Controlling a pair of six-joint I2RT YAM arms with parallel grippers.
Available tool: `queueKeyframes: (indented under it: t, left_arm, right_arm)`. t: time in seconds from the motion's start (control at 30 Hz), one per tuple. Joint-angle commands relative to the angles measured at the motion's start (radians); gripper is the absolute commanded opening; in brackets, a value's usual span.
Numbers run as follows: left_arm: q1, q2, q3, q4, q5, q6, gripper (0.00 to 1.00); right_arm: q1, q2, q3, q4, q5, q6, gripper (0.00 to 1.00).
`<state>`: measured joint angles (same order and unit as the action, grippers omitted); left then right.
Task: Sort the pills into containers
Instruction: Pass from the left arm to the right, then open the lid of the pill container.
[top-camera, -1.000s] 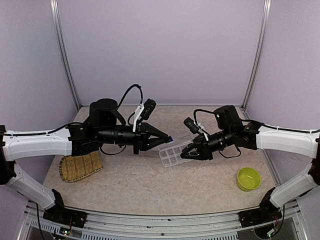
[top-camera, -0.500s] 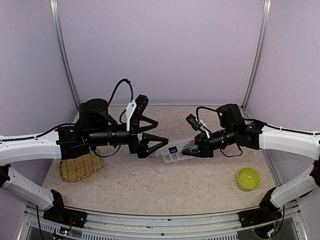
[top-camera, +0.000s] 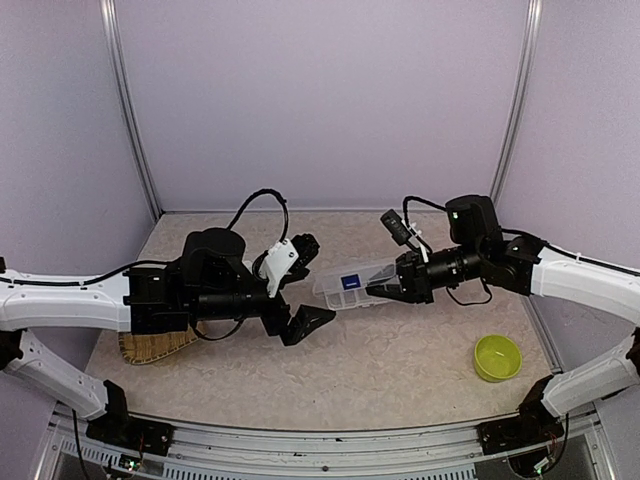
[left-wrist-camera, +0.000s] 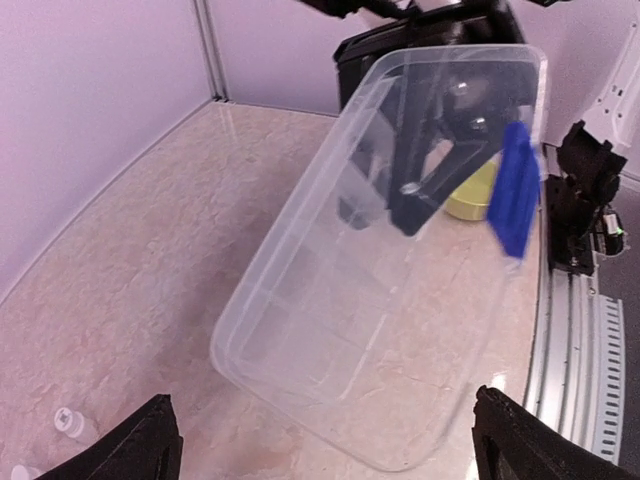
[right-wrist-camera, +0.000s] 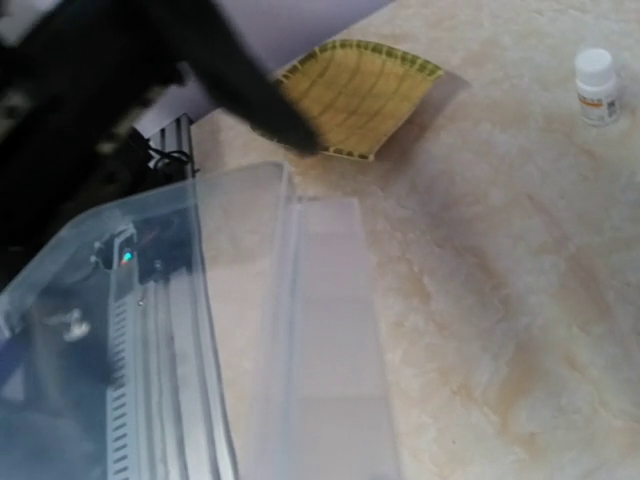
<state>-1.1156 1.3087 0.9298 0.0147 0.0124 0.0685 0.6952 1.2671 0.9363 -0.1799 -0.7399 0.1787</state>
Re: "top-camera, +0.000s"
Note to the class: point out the right aluminium frame post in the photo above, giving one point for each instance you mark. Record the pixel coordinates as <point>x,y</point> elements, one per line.
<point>519,98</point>

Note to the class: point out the front aluminium rail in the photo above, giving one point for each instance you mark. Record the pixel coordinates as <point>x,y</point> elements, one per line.
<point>201,451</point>

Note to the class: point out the left aluminium frame post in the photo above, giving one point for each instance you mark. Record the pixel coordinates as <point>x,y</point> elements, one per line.
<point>108,10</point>

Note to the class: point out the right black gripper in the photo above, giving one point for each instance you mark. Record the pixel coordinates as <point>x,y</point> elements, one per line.
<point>416,286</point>

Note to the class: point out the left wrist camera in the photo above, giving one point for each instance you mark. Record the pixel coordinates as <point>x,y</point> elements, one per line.
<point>303,248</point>

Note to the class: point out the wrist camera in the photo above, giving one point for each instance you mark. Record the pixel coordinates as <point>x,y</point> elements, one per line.
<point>405,233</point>
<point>303,248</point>

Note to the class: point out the green plastic bowl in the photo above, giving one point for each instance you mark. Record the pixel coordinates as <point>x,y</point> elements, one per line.
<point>497,358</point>

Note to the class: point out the woven bamboo tray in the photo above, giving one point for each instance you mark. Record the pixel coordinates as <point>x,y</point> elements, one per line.
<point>146,349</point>

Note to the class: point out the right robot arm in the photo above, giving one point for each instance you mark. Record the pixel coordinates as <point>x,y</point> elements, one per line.
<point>525,264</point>

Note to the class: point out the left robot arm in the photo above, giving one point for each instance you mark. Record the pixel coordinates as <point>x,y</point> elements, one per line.
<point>209,281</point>

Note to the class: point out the clear plastic pill organizer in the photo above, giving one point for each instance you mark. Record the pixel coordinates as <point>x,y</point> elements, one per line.
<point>343,288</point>

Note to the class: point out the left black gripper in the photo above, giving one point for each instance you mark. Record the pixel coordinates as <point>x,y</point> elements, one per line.
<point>298,328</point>

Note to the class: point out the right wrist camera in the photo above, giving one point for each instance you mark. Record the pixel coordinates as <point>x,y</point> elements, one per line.
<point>405,233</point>

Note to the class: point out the aluminium frame post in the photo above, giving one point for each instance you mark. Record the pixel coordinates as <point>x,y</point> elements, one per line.
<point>108,10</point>
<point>519,98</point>

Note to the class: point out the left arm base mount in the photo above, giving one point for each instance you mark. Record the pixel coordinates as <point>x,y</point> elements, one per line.
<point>132,433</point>

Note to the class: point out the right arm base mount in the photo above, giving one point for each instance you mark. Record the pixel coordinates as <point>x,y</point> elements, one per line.
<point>514,433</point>

